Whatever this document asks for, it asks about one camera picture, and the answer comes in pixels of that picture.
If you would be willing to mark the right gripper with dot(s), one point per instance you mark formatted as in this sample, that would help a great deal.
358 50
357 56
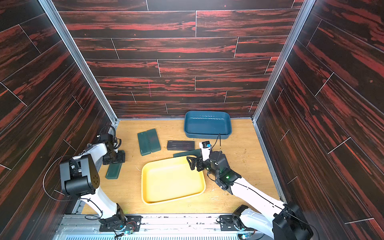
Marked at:
201 163

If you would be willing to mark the green pencil case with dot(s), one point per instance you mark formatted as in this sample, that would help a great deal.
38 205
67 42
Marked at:
153 140
144 144
196 153
113 171

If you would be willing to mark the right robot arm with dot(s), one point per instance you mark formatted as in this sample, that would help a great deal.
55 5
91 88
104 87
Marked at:
274 218

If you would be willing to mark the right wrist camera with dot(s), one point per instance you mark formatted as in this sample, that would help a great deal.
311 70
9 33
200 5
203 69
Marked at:
205 149

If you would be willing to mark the yellow plastic tray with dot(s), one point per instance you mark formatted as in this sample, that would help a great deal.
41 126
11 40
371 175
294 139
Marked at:
170 180

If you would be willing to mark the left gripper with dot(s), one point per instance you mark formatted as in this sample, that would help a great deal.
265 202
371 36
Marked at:
121 158

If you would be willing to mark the teal plastic tray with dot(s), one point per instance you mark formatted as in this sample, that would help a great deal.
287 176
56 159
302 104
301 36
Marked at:
207 125

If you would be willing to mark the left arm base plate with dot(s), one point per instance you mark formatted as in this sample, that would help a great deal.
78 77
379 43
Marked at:
130 224

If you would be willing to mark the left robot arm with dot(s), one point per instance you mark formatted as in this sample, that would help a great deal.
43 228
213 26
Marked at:
80 180

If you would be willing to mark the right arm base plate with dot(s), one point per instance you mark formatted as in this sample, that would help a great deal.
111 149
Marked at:
227 224

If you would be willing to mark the aluminium front rail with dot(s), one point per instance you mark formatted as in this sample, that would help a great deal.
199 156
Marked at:
155 227

